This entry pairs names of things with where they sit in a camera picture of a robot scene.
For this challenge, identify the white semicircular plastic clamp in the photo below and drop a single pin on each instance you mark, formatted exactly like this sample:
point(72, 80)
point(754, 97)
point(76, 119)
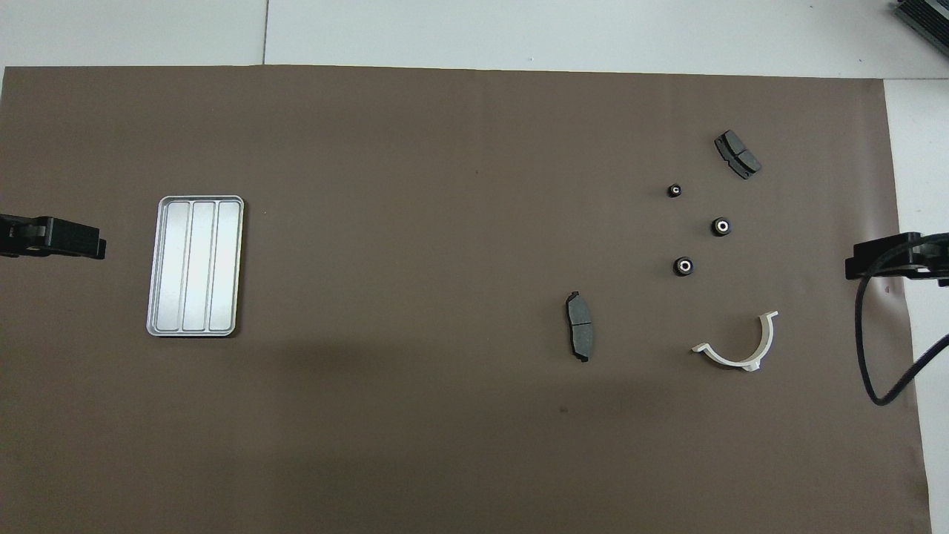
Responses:
point(750, 364)

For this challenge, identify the short dark brake pad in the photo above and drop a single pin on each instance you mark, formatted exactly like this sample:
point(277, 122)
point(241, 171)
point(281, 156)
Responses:
point(738, 154)

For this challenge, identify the large black bearing gear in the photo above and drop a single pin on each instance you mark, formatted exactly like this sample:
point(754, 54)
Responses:
point(721, 226)
point(683, 265)

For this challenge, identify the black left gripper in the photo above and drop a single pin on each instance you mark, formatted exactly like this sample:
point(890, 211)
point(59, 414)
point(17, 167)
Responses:
point(18, 237)

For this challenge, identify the silver ribbed metal tray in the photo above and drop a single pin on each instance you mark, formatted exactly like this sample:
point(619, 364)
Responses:
point(194, 267)

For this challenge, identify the long dark brake pad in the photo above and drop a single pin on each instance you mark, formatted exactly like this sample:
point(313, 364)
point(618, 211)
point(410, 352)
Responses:
point(580, 326)

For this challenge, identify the black ridged device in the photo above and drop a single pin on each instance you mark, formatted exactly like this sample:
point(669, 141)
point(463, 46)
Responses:
point(927, 15)

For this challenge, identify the small black bearing gear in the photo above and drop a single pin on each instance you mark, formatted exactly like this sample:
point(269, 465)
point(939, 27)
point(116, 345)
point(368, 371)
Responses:
point(674, 190)

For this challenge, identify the brown paper table mat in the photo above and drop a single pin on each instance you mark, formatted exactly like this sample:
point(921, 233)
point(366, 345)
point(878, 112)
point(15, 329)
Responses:
point(371, 185)

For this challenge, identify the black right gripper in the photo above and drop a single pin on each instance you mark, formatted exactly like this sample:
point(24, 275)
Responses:
point(936, 259)

